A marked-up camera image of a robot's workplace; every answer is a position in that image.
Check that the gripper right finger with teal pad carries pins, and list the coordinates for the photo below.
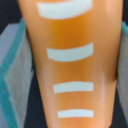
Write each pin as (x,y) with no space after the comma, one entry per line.
(122,78)

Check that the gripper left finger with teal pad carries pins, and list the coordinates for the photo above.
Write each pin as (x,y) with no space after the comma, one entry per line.
(16,74)

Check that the orange toy bread loaf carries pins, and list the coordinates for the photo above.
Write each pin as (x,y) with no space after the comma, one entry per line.
(75,46)

